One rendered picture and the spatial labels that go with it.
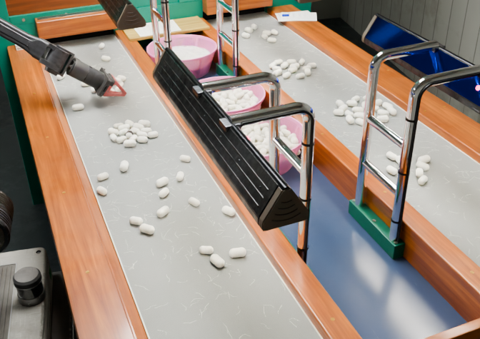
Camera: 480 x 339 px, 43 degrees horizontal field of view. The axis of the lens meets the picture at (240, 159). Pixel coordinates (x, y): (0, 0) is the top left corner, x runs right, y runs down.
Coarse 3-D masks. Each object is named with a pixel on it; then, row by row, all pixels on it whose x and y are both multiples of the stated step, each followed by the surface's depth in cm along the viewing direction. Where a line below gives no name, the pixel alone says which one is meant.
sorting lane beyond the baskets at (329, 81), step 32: (224, 32) 254; (256, 32) 253; (288, 32) 253; (256, 64) 225; (320, 64) 224; (320, 96) 202; (352, 96) 201; (384, 96) 201; (352, 128) 183; (416, 128) 182; (384, 160) 168; (416, 160) 168; (448, 160) 167; (416, 192) 155; (448, 192) 155; (448, 224) 144
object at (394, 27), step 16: (384, 16) 156; (368, 32) 158; (384, 32) 153; (400, 32) 149; (384, 48) 152; (400, 64) 147; (416, 64) 142; (432, 64) 138; (448, 64) 134; (464, 64) 131; (464, 80) 130; (464, 96) 128
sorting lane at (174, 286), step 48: (96, 48) 241; (96, 96) 204; (144, 96) 204; (96, 144) 177; (144, 144) 177; (96, 192) 157; (144, 192) 157; (192, 192) 156; (144, 240) 140; (192, 240) 140; (240, 240) 140; (144, 288) 127; (192, 288) 127; (240, 288) 127; (288, 288) 126; (192, 336) 116; (240, 336) 116; (288, 336) 116
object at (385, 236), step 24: (408, 48) 136; (432, 48) 138; (456, 72) 124; (408, 120) 126; (408, 144) 129; (360, 168) 149; (408, 168) 131; (360, 192) 152; (360, 216) 153; (384, 240) 145
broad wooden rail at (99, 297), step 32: (32, 64) 222; (32, 96) 199; (32, 128) 181; (64, 128) 182; (64, 160) 166; (64, 192) 153; (64, 224) 142; (96, 224) 142; (64, 256) 132; (96, 256) 132; (96, 288) 124; (128, 288) 127; (96, 320) 116; (128, 320) 116
